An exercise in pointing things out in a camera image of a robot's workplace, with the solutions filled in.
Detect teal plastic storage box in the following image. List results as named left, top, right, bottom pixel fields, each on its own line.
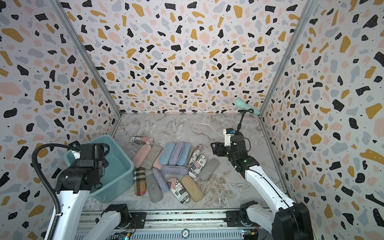
left=63, top=134, right=135, bottom=204

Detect light blue felt case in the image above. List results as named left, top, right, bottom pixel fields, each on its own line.
left=159, top=142, right=175, bottom=166
left=177, top=143, right=191, bottom=166

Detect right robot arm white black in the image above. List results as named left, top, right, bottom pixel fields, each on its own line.
left=211, top=134, right=314, bottom=240

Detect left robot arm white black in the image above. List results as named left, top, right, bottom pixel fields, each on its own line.
left=45, top=143, right=131, bottom=240

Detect pink glasses case left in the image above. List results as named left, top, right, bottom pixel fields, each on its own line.
left=132, top=145, right=152, bottom=168

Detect pink glasses case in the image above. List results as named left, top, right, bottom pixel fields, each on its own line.
left=132, top=145, right=152, bottom=168
left=153, top=152, right=163, bottom=170

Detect plaid tartan glasses case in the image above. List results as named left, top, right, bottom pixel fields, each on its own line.
left=134, top=167, right=147, bottom=196

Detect grey-beige glasses case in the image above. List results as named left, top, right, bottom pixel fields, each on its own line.
left=141, top=146, right=163, bottom=171

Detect pink glasses case middle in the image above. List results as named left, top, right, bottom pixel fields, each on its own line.
left=153, top=152, right=163, bottom=170

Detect grey felt case right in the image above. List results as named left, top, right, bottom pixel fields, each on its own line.
left=199, top=159, right=219, bottom=181

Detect grey felt case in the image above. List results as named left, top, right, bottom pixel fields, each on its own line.
left=199, top=159, right=219, bottom=181
left=146, top=174, right=163, bottom=203

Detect newspaper flag case upper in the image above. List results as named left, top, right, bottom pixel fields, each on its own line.
left=188, top=144, right=203, bottom=168

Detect newspaper flag case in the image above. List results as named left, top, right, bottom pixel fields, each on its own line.
left=188, top=144, right=203, bottom=168
left=188, top=155, right=208, bottom=181
left=130, top=136, right=154, bottom=145
left=167, top=177, right=191, bottom=204

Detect newspaper flag case middle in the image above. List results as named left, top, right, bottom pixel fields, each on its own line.
left=188, top=155, right=208, bottom=181

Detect tan case behind blue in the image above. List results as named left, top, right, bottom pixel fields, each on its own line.
left=186, top=147, right=195, bottom=167

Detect green microphone on black stand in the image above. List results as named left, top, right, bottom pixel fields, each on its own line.
left=235, top=99, right=261, bottom=135

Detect tan felt case front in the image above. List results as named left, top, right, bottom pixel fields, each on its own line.
left=181, top=175, right=203, bottom=202

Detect newspaper flag case far left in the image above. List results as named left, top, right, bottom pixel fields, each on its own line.
left=130, top=136, right=154, bottom=145

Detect purple felt case horizontal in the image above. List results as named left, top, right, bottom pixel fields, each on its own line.
left=161, top=166, right=189, bottom=176

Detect purple felt case diagonal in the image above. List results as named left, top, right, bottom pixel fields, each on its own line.
left=152, top=168, right=170, bottom=192

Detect newspaper flag case front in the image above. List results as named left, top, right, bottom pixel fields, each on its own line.
left=167, top=177, right=191, bottom=204

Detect grey felt case front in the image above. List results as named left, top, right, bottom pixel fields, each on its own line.
left=146, top=174, right=163, bottom=203

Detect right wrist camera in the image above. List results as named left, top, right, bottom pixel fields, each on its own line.
left=223, top=128, right=236, bottom=147

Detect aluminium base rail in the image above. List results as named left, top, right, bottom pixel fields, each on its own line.
left=50, top=209, right=271, bottom=240

